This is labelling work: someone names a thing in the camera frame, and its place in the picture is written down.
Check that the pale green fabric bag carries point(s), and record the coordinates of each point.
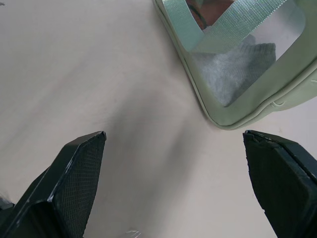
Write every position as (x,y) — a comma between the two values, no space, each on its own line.
(250,104)

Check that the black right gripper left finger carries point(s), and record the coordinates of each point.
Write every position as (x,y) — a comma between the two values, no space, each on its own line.
(71,183)

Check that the grey knitted cloth item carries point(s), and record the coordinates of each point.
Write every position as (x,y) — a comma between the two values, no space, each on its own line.
(230,69)

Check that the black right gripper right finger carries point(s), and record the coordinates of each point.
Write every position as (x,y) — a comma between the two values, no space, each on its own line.
(280,181)

